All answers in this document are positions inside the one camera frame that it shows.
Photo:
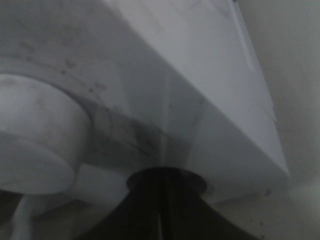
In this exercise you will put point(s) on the lower white timer knob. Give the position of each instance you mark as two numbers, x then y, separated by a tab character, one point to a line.
44	133

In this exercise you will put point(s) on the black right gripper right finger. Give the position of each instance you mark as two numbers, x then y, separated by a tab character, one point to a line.
184	215

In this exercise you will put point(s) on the white microwave oven body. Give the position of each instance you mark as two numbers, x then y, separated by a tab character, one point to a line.
166	83

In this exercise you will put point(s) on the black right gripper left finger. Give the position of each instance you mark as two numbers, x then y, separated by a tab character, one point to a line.
137	216

